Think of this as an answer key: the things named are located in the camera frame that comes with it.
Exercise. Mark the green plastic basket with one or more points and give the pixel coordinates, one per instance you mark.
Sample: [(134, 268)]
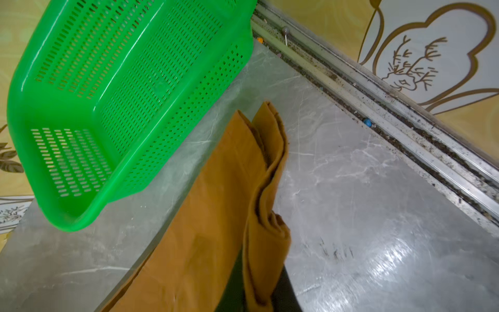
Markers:
[(107, 91)]

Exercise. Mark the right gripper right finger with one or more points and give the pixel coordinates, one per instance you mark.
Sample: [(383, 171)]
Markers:
[(284, 298)]

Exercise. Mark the brown long pants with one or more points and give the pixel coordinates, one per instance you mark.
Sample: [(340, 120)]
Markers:
[(228, 209)]

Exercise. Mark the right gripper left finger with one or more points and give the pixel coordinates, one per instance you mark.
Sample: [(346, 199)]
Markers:
[(233, 298)]

